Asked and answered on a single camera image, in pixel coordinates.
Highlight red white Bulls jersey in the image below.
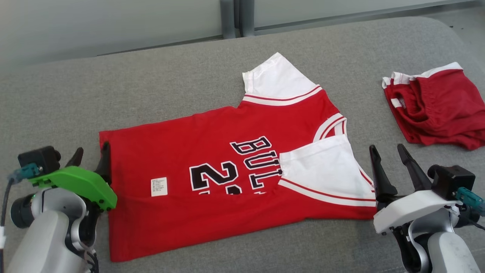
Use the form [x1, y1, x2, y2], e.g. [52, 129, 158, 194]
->
[99, 52, 379, 263]

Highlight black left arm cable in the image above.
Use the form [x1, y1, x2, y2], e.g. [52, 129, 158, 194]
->
[0, 176, 14, 243]

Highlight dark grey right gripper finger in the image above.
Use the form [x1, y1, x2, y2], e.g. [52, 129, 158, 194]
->
[397, 144, 433, 192]
[369, 145, 398, 202]

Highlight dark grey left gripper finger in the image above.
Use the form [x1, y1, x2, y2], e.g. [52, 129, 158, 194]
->
[94, 141, 113, 185]
[64, 147, 84, 168]

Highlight teal camera connector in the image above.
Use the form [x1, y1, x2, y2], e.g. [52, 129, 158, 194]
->
[456, 187, 485, 217]
[8, 163, 43, 183]

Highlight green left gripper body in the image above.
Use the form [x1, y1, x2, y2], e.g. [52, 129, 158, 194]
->
[28, 165, 118, 211]

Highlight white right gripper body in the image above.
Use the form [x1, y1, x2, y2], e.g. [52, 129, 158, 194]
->
[373, 190, 462, 235]

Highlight teal left camera connector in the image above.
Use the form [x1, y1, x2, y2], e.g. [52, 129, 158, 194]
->
[8, 163, 43, 183]

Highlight grey partition frame post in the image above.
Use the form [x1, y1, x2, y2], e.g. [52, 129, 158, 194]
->
[220, 0, 255, 39]

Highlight teal right camera connector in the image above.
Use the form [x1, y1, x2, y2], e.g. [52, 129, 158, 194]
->
[456, 187, 485, 217]

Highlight red shorts with white trim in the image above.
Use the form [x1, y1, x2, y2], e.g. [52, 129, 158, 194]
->
[382, 62, 485, 151]

